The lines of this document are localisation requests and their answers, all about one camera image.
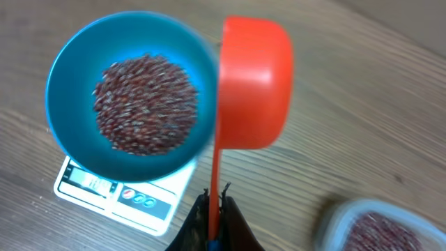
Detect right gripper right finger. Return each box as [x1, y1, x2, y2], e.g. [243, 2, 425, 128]
[220, 182, 265, 251]

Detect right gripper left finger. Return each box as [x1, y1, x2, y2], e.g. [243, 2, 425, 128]
[166, 188, 209, 251]

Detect orange measuring scoop blue handle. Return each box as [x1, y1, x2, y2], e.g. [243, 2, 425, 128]
[208, 16, 294, 241]

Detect white digital kitchen scale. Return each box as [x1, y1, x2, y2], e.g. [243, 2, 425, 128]
[54, 157, 197, 236]

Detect red beans in bowl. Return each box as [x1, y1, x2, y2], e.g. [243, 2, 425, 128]
[92, 54, 198, 156]

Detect blue bowl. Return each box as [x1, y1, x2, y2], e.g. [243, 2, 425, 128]
[45, 11, 218, 183]

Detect clear plastic container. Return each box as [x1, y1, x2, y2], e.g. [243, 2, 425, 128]
[313, 199, 445, 251]

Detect red adzuki beans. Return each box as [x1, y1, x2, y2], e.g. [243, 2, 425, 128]
[343, 212, 423, 251]

